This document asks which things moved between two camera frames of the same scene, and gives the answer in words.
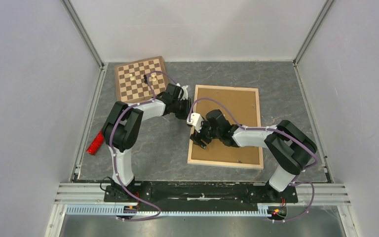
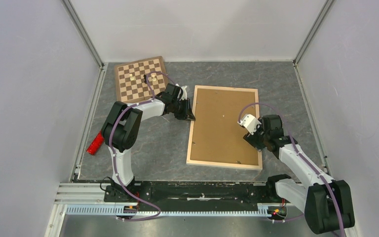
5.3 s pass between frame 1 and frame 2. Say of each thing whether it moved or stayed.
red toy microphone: stayed
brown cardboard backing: stayed
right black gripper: moved
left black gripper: stayed
